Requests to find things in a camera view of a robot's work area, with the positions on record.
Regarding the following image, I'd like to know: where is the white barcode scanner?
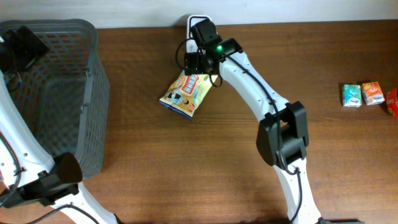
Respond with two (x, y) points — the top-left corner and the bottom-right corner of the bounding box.
(186, 14), (211, 53)

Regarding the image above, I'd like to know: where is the red Hacks candy bag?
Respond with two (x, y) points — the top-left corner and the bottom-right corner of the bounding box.
(386, 88), (398, 118)

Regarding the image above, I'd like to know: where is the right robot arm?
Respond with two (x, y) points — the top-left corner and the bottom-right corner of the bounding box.
(185, 39), (327, 224)

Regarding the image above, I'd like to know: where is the yellow snack bag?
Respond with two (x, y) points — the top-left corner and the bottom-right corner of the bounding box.
(159, 71), (218, 119)

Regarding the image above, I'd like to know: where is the orange tissue pack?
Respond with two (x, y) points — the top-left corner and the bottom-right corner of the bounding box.
(361, 82), (385, 105)

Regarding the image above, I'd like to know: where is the grey plastic mesh basket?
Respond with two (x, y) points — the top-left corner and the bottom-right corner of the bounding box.
(1, 19), (110, 179)

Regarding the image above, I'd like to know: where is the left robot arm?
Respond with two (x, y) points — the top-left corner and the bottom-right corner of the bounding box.
(1, 19), (119, 223)

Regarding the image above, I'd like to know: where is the green tissue pack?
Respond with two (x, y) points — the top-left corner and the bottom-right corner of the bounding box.
(342, 84), (362, 108)

